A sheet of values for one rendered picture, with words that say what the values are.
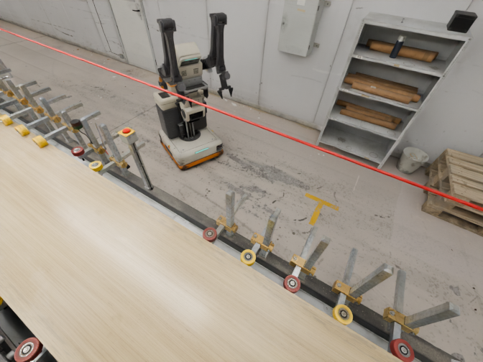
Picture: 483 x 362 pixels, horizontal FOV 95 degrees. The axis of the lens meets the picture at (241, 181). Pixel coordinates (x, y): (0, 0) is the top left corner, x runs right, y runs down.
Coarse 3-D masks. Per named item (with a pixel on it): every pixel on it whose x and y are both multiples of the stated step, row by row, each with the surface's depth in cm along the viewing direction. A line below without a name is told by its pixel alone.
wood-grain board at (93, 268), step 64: (0, 128) 180; (0, 192) 137; (64, 192) 139; (128, 192) 141; (0, 256) 111; (64, 256) 112; (128, 256) 114; (192, 256) 115; (64, 320) 94; (128, 320) 95; (192, 320) 96; (256, 320) 97; (320, 320) 98
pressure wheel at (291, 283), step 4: (288, 276) 110; (292, 276) 110; (284, 280) 109; (288, 280) 109; (292, 280) 109; (296, 280) 109; (284, 284) 108; (288, 284) 108; (292, 284) 108; (296, 284) 108; (288, 288) 106; (292, 288) 106; (296, 288) 106; (292, 292) 106
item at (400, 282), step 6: (402, 270) 121; (402, 276) 119; (396, 282) 119; (402, 282) 117; (396, 288) 117; (402, 288) 115; (396, 294) 114; (402, 294) 113; (396, 300) 111; (402, 300) 111; (396, 306) 109; (402, 306) 109; (396, 324) 104; (390, 330) 104; (396, 330) 102; (390, 336) 102; (396, 336) 101; (390, 342) 100
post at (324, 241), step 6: (324, 240) 96; (330, 240) 97; (318, 246) 100; (324, 246) 98; (312, 252) 110; (318, 252) 103; (312, 258) 109; (306, 264) 116; (312, 264) 113; (300, 276) 127
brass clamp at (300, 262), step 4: (296, 256) 122; (292, 260) 121; (296, 260) 121; (300, 260) 121; (304, 260) 121; (292, 264) 123; (296, 264) 120; (300, 264) 119; (304, 264) 120; (304, 268) 118; (312, 268) 118; (304, 272) 121; (308, 272) 118; (312, 272) 118
